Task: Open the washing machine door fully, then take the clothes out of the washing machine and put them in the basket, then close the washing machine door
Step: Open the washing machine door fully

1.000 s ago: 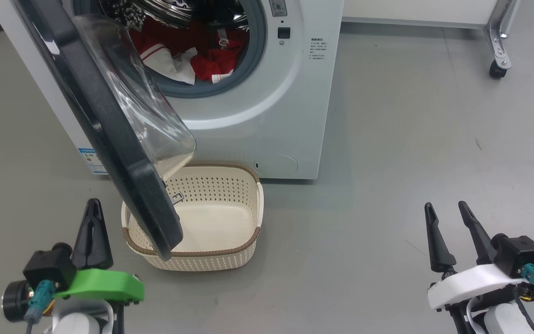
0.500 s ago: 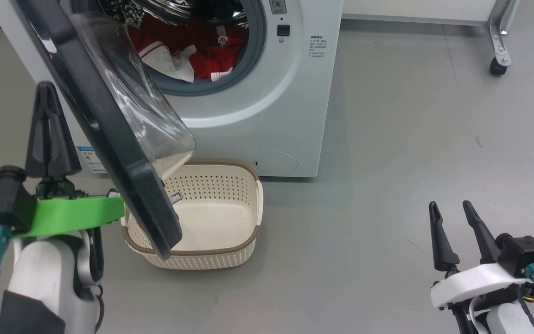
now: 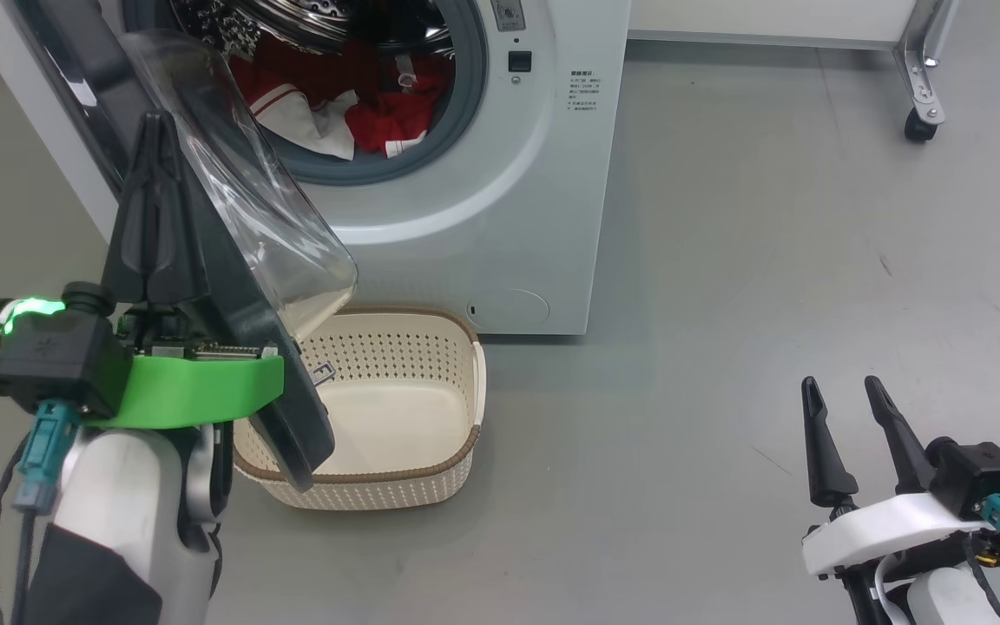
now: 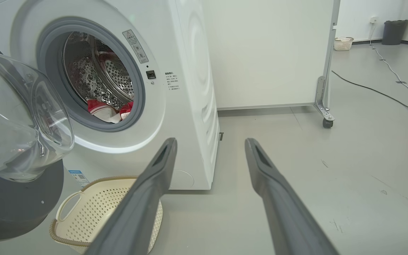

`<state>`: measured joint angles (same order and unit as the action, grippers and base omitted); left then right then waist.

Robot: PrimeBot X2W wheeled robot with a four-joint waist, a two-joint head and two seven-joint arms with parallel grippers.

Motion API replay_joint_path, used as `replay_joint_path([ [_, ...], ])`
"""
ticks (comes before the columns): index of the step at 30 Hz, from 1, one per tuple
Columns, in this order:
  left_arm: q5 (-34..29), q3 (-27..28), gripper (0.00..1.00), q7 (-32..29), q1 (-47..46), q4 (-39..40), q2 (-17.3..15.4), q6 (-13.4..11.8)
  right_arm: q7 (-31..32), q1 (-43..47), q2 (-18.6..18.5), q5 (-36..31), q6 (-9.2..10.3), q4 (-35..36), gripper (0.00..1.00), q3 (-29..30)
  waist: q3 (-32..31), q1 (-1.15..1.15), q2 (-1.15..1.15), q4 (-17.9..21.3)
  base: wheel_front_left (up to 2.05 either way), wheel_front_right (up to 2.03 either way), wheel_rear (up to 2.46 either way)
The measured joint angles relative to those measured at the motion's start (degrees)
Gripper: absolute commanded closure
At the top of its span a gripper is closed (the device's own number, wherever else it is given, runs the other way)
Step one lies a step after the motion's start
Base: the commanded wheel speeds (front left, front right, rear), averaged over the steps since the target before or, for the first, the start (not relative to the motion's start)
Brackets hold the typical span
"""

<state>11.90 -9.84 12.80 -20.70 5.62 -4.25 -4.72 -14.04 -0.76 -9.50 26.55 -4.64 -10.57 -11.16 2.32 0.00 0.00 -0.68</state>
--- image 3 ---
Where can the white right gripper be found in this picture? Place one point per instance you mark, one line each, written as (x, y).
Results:
(882, 525)

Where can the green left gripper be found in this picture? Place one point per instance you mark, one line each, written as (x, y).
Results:
(196, 391)

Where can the black round glass washer door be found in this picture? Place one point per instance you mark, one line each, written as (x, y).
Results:
(292, 425)

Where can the cream perforated laundry basket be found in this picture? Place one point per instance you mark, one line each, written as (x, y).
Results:
(396, 417)

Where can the white front-load washing machine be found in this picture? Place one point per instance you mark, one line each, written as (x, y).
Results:
(509, 217)

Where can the black caster wheel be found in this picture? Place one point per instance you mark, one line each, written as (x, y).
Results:
(920, 128)

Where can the round white drain filter cover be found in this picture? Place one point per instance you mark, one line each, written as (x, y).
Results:
(509, 310)

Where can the silver metal rack leg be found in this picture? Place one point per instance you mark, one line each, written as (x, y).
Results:
(925, 61)

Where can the white cabinet panel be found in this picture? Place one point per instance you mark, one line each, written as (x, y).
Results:
(769, 22)

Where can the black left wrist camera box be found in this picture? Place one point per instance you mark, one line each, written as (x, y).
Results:
(57, 365)

